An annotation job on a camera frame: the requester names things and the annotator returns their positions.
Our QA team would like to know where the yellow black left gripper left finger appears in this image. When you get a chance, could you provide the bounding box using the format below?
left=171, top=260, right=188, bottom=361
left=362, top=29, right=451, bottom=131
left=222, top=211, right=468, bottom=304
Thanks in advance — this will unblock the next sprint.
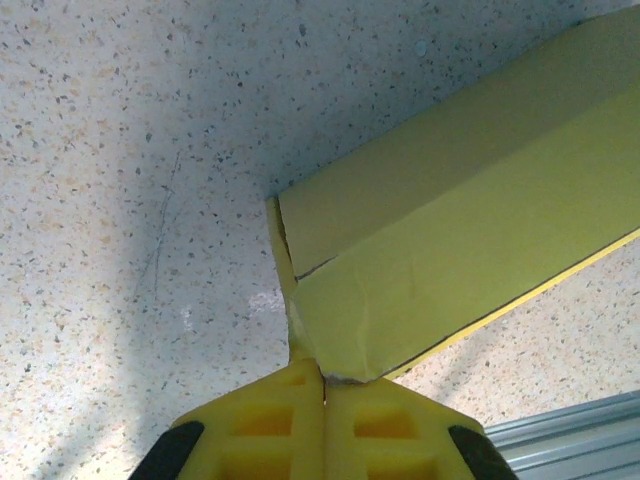
left=132, top=357, right=327, bottom=480

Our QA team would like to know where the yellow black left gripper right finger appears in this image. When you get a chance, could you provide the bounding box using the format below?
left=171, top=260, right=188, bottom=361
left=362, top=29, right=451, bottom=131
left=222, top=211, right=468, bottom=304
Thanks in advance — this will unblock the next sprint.
left=323, top=377, right=516, bottom=480

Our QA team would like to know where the yellow white paper box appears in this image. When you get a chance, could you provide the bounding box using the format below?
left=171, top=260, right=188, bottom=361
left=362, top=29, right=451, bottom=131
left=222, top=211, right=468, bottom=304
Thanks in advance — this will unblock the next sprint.
left=266, top=4, right=640, bottom=385

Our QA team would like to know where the aluminium front frame rail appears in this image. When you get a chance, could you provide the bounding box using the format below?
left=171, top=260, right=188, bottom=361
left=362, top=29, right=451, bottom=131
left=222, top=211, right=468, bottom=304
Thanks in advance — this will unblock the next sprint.
left=487, top=392, right=640, bottom=480

